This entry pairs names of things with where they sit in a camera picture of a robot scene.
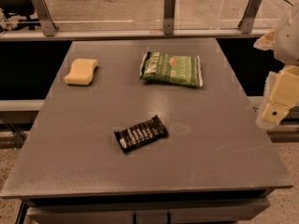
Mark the black rxbar chocolate bar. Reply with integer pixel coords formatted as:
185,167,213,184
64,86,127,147
114,116,168,153

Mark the right metal bracket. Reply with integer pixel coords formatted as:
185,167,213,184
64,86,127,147
238,0,263,34

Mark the green chip bag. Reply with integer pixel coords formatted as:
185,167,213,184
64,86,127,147
139,51,203,88

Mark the middle metal bracket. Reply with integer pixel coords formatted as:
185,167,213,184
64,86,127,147
163,0,176,35

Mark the left metal bracket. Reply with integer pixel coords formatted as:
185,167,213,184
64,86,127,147
31,0,58,36

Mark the metal bracket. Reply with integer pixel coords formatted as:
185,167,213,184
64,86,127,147
31,0,58,36
163,0,176,35
238,0,263,34

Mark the metal rail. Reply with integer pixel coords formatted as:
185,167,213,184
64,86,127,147
0,28,269,41

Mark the grey table cabinet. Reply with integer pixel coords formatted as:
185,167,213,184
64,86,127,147
15,189,275,224

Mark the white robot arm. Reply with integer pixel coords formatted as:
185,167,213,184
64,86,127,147
253,3,299,130

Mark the black office chair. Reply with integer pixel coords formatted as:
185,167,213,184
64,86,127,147
0,0,40,31

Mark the yellow sponge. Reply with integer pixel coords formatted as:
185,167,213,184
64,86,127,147
64,59,98,86

